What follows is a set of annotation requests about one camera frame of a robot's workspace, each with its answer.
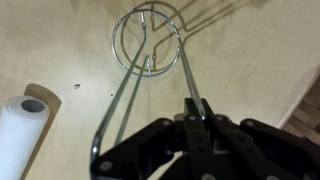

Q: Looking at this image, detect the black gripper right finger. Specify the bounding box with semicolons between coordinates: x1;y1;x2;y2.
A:
201;98;214;120

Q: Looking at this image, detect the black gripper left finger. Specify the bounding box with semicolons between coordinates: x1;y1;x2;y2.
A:
184;98;200;121

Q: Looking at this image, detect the silver wire paper towel holder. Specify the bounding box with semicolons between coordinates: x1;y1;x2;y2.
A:
90;9;206;163

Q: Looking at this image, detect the white paper towel roll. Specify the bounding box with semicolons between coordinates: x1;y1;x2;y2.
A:
0;96;50;180

